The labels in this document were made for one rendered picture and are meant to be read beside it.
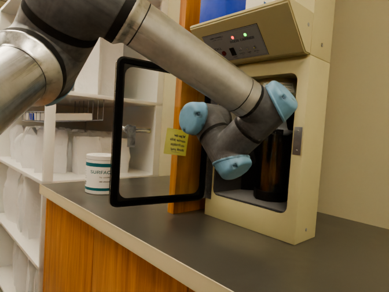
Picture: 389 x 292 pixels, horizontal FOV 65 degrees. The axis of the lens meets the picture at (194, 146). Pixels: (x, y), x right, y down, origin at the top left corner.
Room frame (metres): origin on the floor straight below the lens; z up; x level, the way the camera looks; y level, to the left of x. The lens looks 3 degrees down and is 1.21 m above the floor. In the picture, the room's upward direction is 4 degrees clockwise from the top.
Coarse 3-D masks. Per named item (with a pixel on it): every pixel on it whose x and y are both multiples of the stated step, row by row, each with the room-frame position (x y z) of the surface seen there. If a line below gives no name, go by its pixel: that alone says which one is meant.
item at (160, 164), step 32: (128, 96) 0.82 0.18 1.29; (160, 96) 0.87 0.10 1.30; (192, 96) 0.93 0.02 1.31; (160, 128) 0.87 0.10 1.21; (128, 160) 0.82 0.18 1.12; (160, 160) 0.88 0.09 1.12; (192, 160) 0.93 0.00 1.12; (128, 192) 0.82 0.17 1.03; (160, 192) 0.88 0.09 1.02; (192, 192) 0.94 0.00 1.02
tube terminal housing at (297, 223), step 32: (320, 0) 0.77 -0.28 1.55; (320, 32) 0.78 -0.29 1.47; (256, 64) 0.87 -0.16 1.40; (288, 64) 0.79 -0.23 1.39; (320, 64) 0.79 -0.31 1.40; (320, 96) 0.80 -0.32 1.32; (320, 128) 0.81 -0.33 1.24; (320, 160) 0.82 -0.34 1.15; (288, 192) 0.77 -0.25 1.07; (256, 224) 0.84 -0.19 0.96; (288, 224) 0.77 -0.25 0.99
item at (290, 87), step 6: (270, 78) 0.87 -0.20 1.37; (276, 78) 0.86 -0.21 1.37; (282, 78) 0.86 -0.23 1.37; (288, 78) 0.86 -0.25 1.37; (264, 84) 0.87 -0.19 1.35; (282, 84) 0.85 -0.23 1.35; (288, 84) 0.85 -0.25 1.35; (294, 84) 0.85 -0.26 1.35; (294, 90) 0.84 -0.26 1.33; (294, 96) 0.84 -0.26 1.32
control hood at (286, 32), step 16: (288, 0) 0.68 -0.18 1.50; (224, 16) 0.81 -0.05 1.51; (240, 16) 0.77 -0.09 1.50; (256, 16) 0.75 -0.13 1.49; (272, 16) 0.72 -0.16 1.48; (288, 16) 0.70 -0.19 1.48; (304, 16) 0.72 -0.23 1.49; (192, 32) 0.91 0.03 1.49; (208, 32) 0.87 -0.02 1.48; (272, 32) 0.75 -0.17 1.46; (288, 32) 0.73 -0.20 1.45; (304, 32) 0.73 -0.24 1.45; (272, 48) 0.78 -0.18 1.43; (288, 48) 0.75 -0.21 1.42; (304, 48) 0.73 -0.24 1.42
